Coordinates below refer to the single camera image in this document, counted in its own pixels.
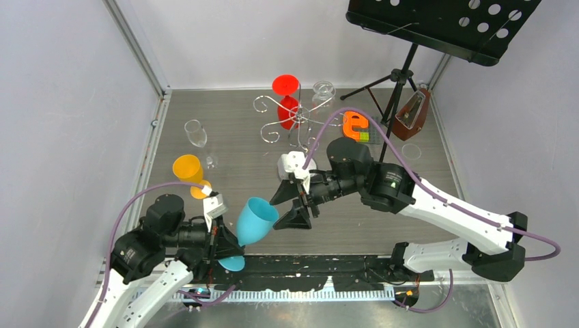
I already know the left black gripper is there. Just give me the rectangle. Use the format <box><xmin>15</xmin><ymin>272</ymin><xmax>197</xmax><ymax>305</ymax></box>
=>
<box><xmin>165</xmin><ymin>210</ymin><xmax>246</xmax><ymax>261</ymax></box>

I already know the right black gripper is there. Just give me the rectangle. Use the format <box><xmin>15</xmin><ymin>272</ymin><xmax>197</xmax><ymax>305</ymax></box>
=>
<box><xmin>269</xmin><ymin>170</ymin><xmax>362</xmax><ymax>230</ymax></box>

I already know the blue wine glass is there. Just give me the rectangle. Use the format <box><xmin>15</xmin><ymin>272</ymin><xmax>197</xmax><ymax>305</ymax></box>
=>
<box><xmin>236</xmin><ymin>197</ymin><xmax>279</xmax><ymax>247</ymax></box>

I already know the yellow wine glass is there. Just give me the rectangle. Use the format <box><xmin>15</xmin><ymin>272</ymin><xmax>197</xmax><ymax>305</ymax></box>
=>
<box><xmin>172</xmin><ymin>154</ymin><xmax>211</xmax><ymax>187</ymax></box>

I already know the chrome wine glass rack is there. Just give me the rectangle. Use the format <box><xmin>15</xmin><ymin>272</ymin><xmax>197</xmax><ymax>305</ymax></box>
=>
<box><xmin>253</xmin><ymin>92</ymin><xmax>336</xmax><ymax>152</ymax></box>

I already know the red wine glass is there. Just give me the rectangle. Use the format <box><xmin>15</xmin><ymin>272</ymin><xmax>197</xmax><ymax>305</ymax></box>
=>
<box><xmin>272</xmin><ymin>74</ymin><xmax>300</xmax><ymax>131</ymax></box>

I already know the clear wine glass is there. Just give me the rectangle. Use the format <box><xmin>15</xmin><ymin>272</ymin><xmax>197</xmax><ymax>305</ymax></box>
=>
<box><xmin>184</xmin><ymin>119</ymin><xmax>218</xmax><ymax>169</ymax></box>

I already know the small clear glass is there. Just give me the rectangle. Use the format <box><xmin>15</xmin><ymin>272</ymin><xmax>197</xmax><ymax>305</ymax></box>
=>
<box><xmin>312</xmin><ymin>81</ymin><xmax>336</xmax><ymax>109</ymax></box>

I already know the clear champagne flute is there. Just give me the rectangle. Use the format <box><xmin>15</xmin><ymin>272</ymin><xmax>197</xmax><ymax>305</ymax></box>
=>
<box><xmin>401</xmin><ymin>143</ymin><xmax>422</xmax><ymax>161</ymax></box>

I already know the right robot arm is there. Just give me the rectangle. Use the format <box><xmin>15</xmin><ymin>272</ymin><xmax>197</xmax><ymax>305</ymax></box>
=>
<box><xmin>270</xmin><ymin>137</ymin><xmax>528</xmax><ymax>282</ymax></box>

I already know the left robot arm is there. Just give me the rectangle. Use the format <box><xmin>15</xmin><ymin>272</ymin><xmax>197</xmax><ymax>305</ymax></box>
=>
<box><xmin>81</xmin><ymin>192</ymin><xmax>244</xmax><ymax>327</ymax></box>

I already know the orange letter e toy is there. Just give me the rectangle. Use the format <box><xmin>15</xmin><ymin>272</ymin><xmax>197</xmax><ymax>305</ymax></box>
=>
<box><xmin>342</xmin><ymin>111</ymin><xmax>367</xmax><ymax>141</ymax></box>

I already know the grey lego baseplate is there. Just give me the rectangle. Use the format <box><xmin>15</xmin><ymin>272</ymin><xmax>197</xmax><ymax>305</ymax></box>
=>
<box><xmin>358</xmin><ymin>120</ymin><xmax>384</xmax><ymax>145</ymax></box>

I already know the brown wooden metronome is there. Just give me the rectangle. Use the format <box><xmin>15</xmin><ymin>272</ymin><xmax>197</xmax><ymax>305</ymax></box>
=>
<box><xmin>392</xmin><ymin>88</ymin><xmax>431</xmax><ymax>141</ymax></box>

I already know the black music stand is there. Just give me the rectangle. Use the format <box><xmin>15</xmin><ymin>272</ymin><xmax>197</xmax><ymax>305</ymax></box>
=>
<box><xmin>340</xmin><ymin>0</ymin><xmax>543</xmax><ymax>164</ymax></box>

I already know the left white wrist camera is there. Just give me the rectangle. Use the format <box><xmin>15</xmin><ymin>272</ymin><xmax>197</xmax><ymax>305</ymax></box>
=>
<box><xmin>203</xmin><ymin>193</ymin><xmax>228</xmax><ymax>232</ymax></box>

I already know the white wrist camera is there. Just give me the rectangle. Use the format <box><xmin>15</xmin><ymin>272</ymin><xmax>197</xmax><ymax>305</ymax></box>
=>
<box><xmin>203</xmin><ymin>193</ymin><xmax>228</xmax><ymax>232</ymax></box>
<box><xmin>277</xmin><ymin>151</ymin><xmax>317</xmax><ymax>194</ymax></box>

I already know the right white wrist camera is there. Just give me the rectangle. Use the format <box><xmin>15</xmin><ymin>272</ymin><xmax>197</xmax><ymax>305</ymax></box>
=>
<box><xmin>277</xmin><ymin>151</ymin><xmax>317</xmax><ymax>194</ymax></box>

